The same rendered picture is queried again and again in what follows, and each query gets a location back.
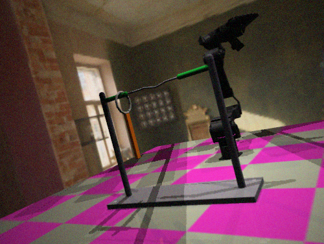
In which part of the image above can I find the orange handle with black tip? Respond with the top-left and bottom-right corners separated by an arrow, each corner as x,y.
115,91 -> 141,159

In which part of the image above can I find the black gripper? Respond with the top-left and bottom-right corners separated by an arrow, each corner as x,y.
214,13 -> 259,43

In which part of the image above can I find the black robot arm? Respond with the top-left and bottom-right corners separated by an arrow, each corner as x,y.
198,31 -> 244,160

